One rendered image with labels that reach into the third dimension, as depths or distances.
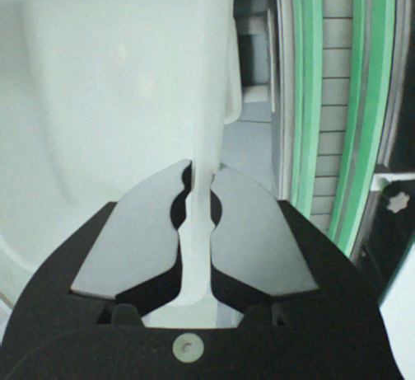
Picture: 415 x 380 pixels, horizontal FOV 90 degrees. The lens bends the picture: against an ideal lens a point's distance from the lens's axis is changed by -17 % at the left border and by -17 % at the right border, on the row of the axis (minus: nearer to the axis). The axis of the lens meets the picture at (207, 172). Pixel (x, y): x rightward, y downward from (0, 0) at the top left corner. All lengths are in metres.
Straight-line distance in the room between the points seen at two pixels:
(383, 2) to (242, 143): 0.35
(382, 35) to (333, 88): 0.11
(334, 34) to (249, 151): 0.28
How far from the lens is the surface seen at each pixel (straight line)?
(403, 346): 0.48
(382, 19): 0.30
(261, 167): 0.54
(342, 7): 0.36
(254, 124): 0.49
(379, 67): 0.30
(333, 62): 0.36
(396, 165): 0.51
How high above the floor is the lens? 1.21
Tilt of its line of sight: 59 degrees down
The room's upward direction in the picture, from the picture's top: 168 degrees counter-clockwise
